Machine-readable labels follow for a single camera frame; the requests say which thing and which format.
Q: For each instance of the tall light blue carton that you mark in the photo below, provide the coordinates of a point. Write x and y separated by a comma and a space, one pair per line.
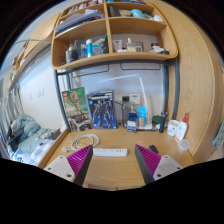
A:
141, 115

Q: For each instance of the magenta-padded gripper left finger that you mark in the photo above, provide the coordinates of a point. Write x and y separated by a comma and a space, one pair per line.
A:
65, 165

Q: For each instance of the white desk lamp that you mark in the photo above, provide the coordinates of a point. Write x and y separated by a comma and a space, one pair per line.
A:
144, 93

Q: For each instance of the white power strip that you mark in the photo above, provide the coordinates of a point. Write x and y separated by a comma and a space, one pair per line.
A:
110, 152

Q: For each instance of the bed with grey-green bedding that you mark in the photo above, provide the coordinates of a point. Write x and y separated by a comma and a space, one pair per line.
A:
28, 136

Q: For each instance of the small blue and white box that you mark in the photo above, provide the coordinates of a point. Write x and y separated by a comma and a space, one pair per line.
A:
132, 124

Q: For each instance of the wooden shelf unit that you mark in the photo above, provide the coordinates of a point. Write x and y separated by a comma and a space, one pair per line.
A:
133, 26

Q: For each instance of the dark metal desk frame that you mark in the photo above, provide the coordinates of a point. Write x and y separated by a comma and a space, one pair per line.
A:
175, 90

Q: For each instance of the blue robot model box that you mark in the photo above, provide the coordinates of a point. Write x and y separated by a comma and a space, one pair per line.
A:
101, 110

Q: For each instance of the long wooden wall shelf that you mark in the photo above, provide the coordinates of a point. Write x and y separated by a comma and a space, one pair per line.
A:
35, 48

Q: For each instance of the small clear plastic container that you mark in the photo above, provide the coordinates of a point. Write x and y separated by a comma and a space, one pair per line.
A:
183, 146

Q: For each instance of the white mug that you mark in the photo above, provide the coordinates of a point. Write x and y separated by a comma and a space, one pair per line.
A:
172, 128

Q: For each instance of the white box with blue label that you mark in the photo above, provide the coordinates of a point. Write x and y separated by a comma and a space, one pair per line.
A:
135, 99

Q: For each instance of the clear bottle with dark cap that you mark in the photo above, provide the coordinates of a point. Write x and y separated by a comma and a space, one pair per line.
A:
125, 113

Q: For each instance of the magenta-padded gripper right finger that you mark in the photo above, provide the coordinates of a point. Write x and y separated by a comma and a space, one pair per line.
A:
160, 166

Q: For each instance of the white glue bottle red cap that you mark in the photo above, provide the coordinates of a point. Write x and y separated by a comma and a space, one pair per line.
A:
181, 130

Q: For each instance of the black ruler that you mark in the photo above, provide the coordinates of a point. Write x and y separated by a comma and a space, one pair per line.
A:
148, 129

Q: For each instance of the green figure toy box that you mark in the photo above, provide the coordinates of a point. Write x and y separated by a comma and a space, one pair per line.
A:
76, 108

